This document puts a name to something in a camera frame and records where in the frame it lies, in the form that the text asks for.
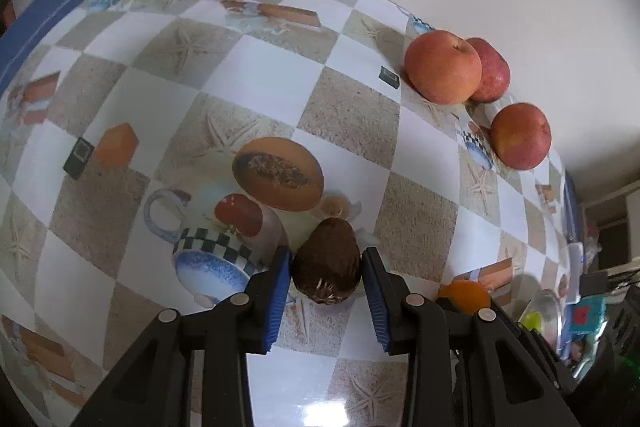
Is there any orange upper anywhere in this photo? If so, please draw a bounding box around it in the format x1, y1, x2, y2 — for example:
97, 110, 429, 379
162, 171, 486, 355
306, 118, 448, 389
437, 280, 491, 315

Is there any round brown avocado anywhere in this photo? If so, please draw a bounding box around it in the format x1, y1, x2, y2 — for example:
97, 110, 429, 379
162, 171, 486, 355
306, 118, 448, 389
291, 218, 361, 305

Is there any green apple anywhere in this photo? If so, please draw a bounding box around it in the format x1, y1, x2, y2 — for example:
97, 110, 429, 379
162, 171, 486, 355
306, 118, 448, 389
520, 311, 544, 333

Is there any silver metal bowl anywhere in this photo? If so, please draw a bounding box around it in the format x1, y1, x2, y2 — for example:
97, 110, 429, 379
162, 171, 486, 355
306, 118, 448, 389
518, 289, 563, 352

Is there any pale orange-red apple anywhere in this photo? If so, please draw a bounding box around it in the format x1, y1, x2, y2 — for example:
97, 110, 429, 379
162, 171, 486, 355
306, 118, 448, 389
404, 30, 482, 105

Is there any red apple near edge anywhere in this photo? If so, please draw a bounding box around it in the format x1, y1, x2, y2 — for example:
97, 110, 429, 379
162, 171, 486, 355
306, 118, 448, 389
490, 103, 552, 170

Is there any dark red apple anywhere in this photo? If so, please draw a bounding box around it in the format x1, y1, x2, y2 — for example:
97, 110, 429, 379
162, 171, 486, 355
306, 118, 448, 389
466, 37, 511, 103

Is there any checkered printed tablecloth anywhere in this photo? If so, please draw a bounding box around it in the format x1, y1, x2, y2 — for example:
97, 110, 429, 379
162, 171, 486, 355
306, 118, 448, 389
1, 0, 570, 426

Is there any white device on table edge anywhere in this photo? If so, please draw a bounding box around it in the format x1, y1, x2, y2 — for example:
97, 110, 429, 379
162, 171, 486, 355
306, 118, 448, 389
567, 242, 585, 277

